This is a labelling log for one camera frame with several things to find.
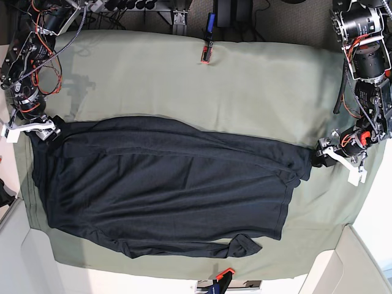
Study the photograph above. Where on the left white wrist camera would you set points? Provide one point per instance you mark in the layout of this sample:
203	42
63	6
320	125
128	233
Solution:
356	177

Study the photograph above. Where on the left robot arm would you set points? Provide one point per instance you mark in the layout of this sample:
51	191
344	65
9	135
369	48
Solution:
361	27

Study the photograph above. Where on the dark navy T-shirt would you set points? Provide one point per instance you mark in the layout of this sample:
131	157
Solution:
144	185

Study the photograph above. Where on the olive green table cloth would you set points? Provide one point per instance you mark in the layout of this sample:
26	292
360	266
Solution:
274	90

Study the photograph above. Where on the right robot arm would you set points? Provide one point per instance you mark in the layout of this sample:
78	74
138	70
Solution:
31	70

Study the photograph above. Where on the orange black top clamp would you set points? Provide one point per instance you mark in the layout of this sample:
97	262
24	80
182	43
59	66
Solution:
207	52

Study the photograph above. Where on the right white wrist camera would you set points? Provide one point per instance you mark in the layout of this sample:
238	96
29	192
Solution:
10	133

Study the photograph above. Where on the orange black clamp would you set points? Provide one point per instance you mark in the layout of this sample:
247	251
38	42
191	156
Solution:
221	282
207	52

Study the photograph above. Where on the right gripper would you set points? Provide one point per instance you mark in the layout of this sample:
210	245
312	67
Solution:
47	128

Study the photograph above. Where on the orange black bottom clamp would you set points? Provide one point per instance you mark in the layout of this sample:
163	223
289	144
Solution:
221	282

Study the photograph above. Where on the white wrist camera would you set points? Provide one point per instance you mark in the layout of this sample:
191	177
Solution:
10	133
356	177

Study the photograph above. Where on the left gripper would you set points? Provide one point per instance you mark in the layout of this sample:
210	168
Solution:
350	144

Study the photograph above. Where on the blue handled clamp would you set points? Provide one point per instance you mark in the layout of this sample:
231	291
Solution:
210	23

